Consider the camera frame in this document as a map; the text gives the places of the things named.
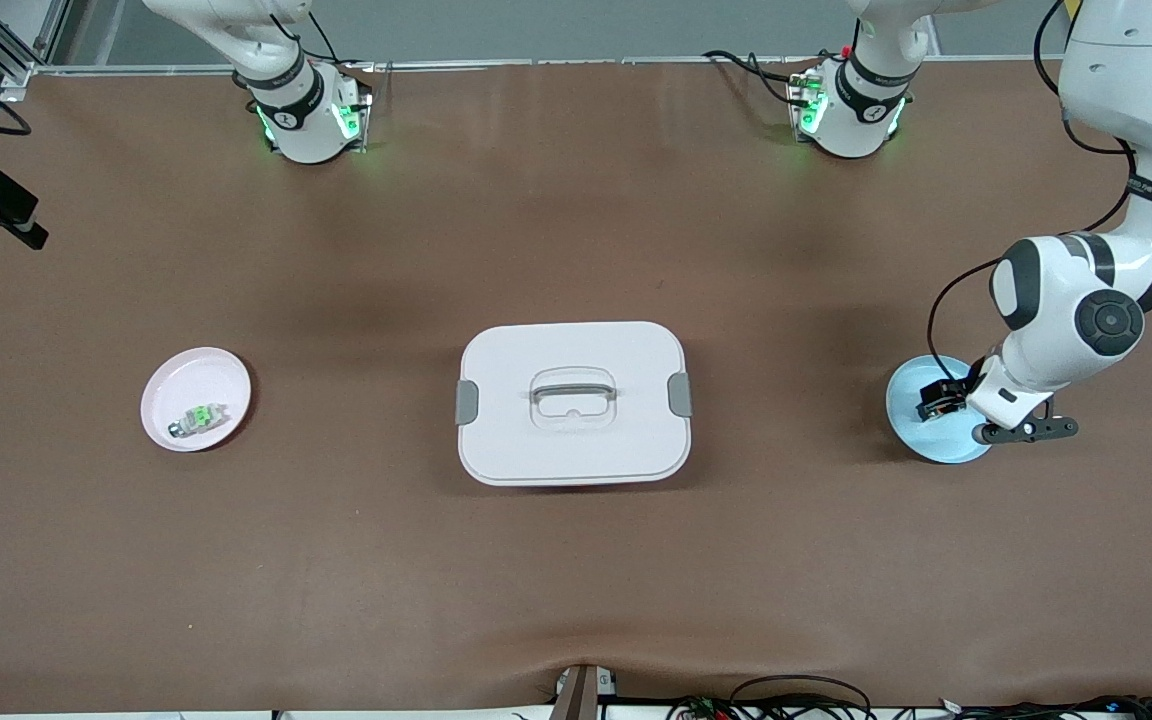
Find pink round plate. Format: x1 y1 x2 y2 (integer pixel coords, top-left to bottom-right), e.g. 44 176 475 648
140 346 253 453

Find light blue round plate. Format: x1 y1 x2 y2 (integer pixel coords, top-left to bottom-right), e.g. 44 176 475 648
885 354 997 465

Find silver table edge rail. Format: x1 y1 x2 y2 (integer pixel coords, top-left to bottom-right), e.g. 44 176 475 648
31 55 1067 77

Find white lidded storage box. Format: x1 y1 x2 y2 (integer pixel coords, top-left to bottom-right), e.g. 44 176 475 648
455 320 694 488

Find black cable bundle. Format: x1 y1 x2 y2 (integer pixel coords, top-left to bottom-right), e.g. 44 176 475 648
936 693 1152 720

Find brown table mat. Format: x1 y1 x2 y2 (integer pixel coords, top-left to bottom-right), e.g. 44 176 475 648
0 58 1152 713

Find aluminium frame post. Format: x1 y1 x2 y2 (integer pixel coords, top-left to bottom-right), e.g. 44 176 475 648
0 0 72 101

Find black base cable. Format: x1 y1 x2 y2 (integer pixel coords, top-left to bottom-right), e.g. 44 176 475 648
703 48 812 109
271 10 377 71

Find tangled black cables with connectors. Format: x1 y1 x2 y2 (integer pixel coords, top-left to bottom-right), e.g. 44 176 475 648
664 675 877 720

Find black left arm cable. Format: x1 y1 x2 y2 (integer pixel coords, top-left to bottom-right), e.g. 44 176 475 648
926 0 1137 386

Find grey metal bracket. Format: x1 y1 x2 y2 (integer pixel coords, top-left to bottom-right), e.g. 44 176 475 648
550 662 619 720

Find green and white switch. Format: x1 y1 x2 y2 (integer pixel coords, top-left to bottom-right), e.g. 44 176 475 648
167 402 229 440

